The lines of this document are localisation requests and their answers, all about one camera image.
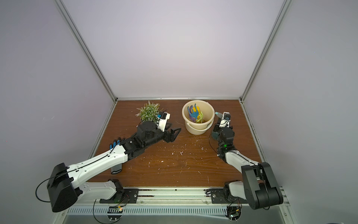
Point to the teal spray bottle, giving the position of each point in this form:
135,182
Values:
219,115

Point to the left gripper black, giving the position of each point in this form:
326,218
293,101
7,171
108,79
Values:
170,137

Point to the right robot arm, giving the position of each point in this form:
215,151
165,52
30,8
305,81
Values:
258,186

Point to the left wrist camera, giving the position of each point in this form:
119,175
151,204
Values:
163,117

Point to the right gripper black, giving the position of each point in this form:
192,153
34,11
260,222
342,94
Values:
216,128

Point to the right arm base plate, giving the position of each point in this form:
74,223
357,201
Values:
221,196

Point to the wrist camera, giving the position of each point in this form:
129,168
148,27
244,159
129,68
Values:
163,117
225,122

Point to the blue rake yellow handle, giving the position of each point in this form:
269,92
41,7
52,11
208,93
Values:
194,113

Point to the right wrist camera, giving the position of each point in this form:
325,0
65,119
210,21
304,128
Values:
225,122

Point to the green trowel wooden handle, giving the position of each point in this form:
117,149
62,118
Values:
199,118

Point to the cream plastic bucket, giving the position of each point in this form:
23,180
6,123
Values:
208,117

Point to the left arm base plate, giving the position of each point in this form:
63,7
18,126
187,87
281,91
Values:
125,196

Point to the purple shovel pink handle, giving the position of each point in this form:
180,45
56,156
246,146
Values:
189,111

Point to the artificial plant in grey pot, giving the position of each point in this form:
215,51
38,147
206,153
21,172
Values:
149,112

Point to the aluminium front rail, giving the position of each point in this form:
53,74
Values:
150,196

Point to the blue black gardening glove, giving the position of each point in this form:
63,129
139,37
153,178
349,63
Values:
115,143

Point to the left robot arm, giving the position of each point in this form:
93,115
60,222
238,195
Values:
69,184

